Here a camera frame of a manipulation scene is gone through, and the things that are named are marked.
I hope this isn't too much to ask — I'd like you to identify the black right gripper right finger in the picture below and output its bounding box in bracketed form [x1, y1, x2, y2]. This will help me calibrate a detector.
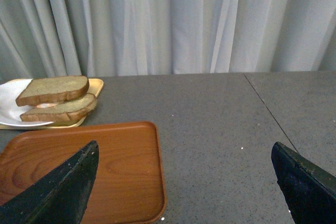
[271, 142, 335, 223]

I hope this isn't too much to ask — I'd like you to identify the white round plate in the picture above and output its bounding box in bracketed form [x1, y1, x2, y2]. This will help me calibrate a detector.
[1, 79, 53, 128]

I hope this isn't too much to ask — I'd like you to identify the bread slice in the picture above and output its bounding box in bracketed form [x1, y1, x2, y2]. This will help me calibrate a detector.
[15, 76, 89, 106]
[20, 93, 98, 122]

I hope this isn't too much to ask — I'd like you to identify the pink sandwich filling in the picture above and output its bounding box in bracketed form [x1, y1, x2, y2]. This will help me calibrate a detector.
[34, 102, 60, 109]

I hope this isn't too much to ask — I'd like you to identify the grey curtain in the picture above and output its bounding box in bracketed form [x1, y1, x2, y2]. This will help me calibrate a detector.
[1, 0, 335, 81]

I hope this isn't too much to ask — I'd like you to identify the yellow bear tray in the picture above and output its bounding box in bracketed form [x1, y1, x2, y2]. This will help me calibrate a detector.
[1, 78, 104, 130]

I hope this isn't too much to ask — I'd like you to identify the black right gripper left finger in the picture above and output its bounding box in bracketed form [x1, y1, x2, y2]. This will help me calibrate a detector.
[1, 141, 99, 223]

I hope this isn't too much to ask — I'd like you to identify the brown wood-grain tray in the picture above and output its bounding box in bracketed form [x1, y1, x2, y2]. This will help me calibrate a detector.
[1, 122, 166, 223]

